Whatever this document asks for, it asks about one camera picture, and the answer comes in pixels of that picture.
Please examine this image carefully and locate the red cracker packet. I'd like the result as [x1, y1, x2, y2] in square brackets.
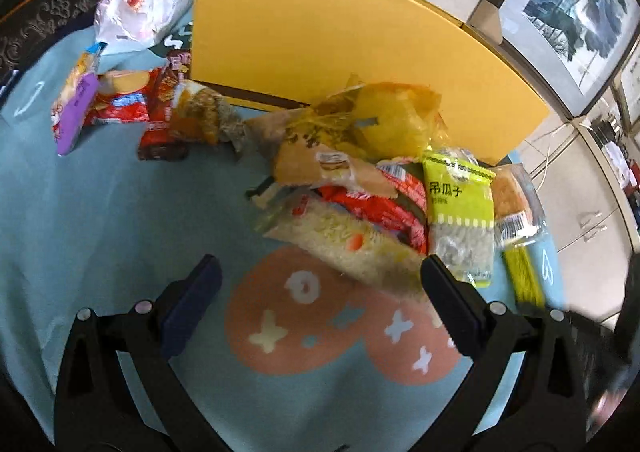
[82, 69, 168, 128]

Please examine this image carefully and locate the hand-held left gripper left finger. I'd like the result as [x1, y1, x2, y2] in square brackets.
[52, 254, 231, 452]

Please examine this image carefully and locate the yellow cardboard box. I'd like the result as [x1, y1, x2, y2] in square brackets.
[190, 0, 551, 167]

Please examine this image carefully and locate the pale rice crisp packet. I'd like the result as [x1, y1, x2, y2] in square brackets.
[255, 194, 436, 305]

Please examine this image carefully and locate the yellow snack bar packet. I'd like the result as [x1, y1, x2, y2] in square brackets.
[501, 242, 546, 313]

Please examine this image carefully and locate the orange snack packet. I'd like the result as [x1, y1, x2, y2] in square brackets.
[170, 79, 248, 153]

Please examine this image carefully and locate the narrow framed picture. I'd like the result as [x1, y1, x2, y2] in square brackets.
[607, 42, 640, 128]

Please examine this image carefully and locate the clear bread packet barcode label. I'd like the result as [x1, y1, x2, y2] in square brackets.
[490, 163, 547, 249]

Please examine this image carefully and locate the yellow-green seeds packet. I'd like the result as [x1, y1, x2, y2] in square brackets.
[422, 147, 497, 289]

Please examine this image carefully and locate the white cable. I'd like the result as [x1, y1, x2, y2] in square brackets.
[530, 119, 576, 183]

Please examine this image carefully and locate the yellow cake packet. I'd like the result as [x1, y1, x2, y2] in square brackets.
[307, 73, 448, 160]

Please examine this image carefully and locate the framed lotus painting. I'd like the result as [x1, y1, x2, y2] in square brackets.
[465, 0, 640, 120]

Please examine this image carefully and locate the white floral snack bag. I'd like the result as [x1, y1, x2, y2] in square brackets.
[94, 0, 198, 55]

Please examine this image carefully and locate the light blue printed tablecloth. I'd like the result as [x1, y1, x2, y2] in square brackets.
[0, 7, 568, 452]

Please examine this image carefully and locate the carved dark wooden furniture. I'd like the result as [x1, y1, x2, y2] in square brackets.
[0, 0, 241, 98]

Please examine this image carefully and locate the beige cabinet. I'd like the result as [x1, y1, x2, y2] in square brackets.
[520, 97, 640, 328]

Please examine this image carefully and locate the dark red snack bar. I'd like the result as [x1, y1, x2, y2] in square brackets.
[137, 49, 193, 162]

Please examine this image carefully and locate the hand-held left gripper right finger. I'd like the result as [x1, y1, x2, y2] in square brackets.
[420, 254, 608, 452]

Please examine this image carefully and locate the tan bread packet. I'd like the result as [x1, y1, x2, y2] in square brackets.
[245, 107, 401, 195]

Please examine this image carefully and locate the red striped snack packet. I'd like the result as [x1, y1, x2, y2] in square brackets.
[310, 159, 431, 255]

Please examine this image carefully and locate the purple snack packet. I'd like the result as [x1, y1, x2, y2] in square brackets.
[50, 52, 103, 156]

